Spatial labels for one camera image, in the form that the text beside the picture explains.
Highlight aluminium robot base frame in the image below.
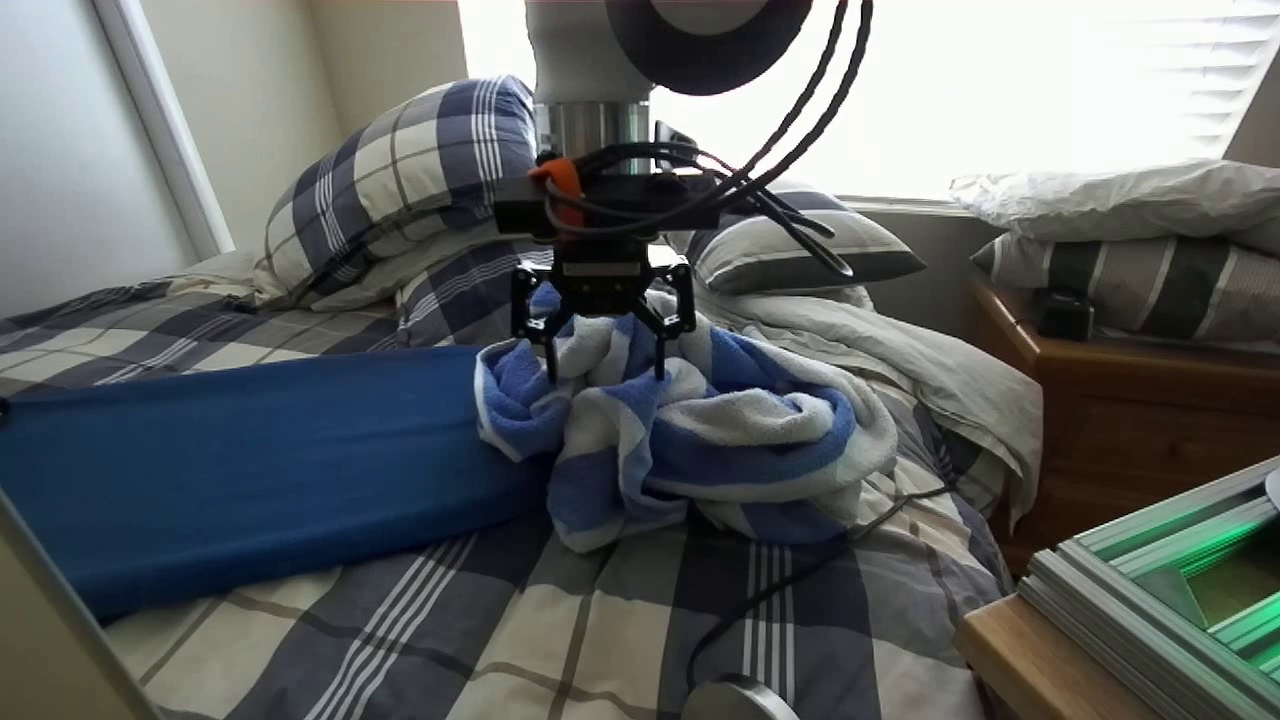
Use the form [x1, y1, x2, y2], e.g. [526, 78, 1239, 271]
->
[1019, 459, 1280, 720]

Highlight blue white striped towel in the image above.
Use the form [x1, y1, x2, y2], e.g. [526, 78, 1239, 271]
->
[473, 315, 900, 552]

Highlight black cable on bed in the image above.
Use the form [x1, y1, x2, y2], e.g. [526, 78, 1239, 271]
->
[681, 477, 962, 693]

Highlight white bed sheet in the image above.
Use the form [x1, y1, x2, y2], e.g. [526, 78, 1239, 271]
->
[706, 297, 1042, 523]

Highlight white pillow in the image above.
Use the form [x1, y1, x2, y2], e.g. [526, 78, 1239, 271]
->
[951, 160, 1280, 256]

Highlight small plaid pillow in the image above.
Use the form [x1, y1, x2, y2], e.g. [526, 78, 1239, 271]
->
[395, 242, 519, 346]

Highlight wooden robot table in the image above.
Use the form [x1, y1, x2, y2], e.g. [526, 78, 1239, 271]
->
[960, 594, 1153, 720]

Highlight plaid checkered duvet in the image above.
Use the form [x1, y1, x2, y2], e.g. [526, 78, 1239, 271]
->
[0, 285, 1006, 720]

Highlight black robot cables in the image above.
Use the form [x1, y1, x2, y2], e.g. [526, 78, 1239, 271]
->
[582, 0, 878, 287]

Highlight wooden nightstand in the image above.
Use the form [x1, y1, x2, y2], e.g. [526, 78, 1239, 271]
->
[968, 279, 1280, 570]

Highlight grey striped pillow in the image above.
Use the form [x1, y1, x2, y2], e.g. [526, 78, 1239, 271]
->
[686, 190, 924, 297]

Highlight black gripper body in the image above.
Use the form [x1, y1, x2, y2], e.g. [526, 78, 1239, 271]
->
[512, 241, 696, 341]

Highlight blue ironing board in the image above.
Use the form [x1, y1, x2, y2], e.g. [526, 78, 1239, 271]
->
[0, 346, 548, 619]

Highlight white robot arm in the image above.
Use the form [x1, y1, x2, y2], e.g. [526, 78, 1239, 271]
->
[496, 0, 812, 361]

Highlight plaid checkered pillow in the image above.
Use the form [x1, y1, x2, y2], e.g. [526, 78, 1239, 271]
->
[255, 74, 536, 297]

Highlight striped pillow on nightstand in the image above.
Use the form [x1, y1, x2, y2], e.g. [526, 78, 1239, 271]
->
[971, 233, 1280, 346]

